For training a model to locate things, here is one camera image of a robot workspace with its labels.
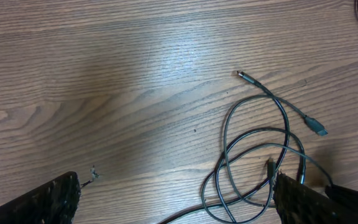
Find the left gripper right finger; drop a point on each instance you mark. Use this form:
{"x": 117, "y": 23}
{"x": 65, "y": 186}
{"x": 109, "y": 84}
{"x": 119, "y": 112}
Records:
{"x": 296, "y": 203}

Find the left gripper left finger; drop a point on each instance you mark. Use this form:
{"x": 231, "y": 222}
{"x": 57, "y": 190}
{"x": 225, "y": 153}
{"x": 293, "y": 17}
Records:
{"x": 53, "y": 202}

